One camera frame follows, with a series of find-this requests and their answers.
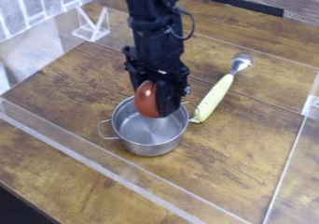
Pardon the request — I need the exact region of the clear acrylic front barrier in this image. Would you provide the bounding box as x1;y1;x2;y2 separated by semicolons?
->
0;97;252;224

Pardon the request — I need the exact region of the clear acrylic right barrier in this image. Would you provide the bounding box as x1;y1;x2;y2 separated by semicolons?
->
264;73;319;224

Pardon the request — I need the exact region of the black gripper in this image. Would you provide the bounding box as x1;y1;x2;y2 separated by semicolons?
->
122;28;191;118

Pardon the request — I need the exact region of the clear acrylic triangle stand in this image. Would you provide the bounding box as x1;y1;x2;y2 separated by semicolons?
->
73;7;110;42

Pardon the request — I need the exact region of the spoon with green handle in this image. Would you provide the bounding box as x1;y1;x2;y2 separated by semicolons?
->
191;52;254;123

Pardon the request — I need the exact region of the red plush mushroom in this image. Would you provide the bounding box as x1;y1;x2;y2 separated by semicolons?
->
135;80;161;118

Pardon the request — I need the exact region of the black bar on table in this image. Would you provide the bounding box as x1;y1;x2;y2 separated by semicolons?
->
208;0;285;18

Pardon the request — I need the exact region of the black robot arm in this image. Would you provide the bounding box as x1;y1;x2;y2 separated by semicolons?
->
122;0;191;118

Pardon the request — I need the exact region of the silver metal pot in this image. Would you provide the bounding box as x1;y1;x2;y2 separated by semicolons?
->
98;97;199;157

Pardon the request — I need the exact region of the clear acrylic barrier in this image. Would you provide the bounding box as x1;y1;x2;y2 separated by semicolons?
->
0;97;252;224
264;73;319;224

